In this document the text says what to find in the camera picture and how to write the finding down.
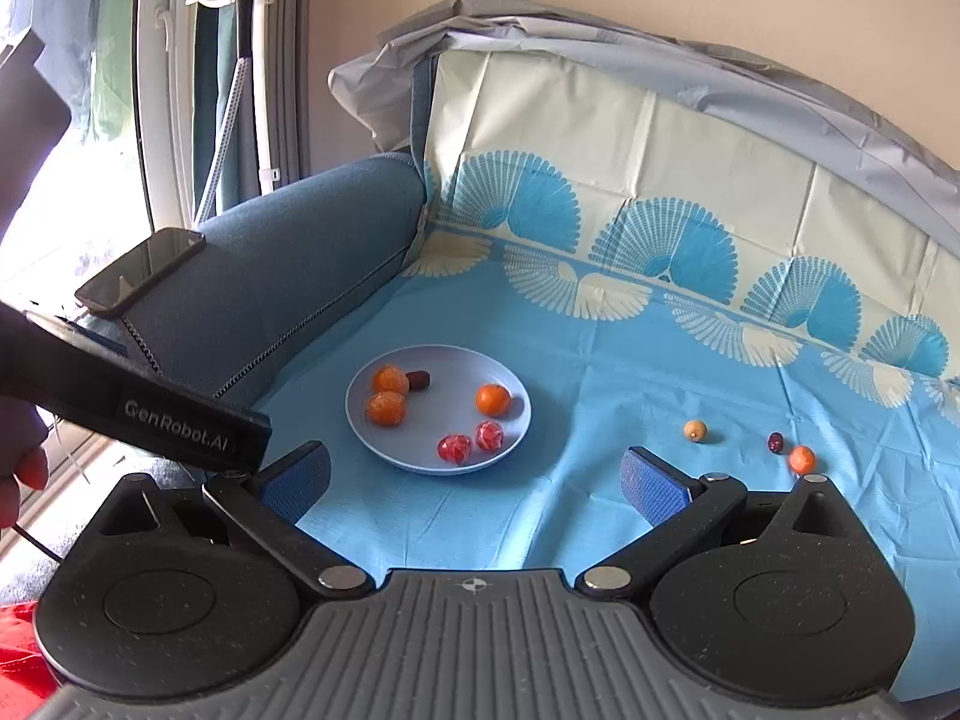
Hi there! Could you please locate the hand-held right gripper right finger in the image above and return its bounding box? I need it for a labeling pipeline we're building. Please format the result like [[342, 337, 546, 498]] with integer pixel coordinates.
[[574, 446, 863, 602]]

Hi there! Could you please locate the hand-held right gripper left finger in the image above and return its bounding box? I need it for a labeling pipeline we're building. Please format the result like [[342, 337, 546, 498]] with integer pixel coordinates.
[[91, 441, 376, 602]]

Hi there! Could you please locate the peeled orange mandarin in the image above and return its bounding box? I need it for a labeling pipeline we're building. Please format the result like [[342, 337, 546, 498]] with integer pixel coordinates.
[[364, 391, 408, 427]]

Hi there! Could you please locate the lavender round plate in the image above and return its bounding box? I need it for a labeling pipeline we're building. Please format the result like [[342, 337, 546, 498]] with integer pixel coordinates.
[[345, 345, 532, 476]]

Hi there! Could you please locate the person's left hand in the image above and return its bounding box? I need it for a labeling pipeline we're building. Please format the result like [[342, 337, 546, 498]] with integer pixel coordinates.
[[0, 394, 50, 530]]

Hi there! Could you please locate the blue fan-print cloth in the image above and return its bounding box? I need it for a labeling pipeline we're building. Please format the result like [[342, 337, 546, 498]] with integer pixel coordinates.
[[247, 49, 960, 706]]

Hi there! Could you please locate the black smartphone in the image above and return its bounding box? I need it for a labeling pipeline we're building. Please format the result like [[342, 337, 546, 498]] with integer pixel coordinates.
[[75, 227, 206, 316]]

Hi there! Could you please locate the blue sofa armrest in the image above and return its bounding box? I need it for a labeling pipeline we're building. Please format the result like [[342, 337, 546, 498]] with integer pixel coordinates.
[[75, 52, 437, 407]]

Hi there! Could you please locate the red cloth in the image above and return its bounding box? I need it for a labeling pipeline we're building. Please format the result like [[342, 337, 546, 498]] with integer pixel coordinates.
[[0, 600, 68, 720]]

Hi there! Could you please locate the dark flat panel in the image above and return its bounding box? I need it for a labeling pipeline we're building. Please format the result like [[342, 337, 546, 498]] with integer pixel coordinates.
[[0, 30, 73, 242]]

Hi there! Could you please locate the white steamer pole hanger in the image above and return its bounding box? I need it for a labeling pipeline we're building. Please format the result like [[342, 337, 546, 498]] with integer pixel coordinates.
[[186, 0, 353, 188]]

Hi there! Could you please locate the grey curtain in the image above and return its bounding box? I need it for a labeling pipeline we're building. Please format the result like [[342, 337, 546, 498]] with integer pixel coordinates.
[[266, 0, 314, 200]]

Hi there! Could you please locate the hanging blue-grey cloth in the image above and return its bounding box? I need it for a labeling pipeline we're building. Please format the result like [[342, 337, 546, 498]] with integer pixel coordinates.
[[15, 0, 140, 145]]

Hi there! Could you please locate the black garment steamer head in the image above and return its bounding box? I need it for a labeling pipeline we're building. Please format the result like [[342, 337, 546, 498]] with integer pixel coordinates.
[[196, 0, 262, 222]]

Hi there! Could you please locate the grey plastic cover sheet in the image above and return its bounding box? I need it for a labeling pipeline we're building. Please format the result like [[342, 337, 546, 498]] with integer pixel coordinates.
[[328, 0, 960, 256]]

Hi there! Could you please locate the black cable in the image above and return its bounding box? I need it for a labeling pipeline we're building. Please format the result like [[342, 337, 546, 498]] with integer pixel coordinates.
[[7, 521, 65, 563]]

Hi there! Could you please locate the white window frame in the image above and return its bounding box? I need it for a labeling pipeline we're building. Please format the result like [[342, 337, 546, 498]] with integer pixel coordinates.
[[139, 0, 202, 235]]

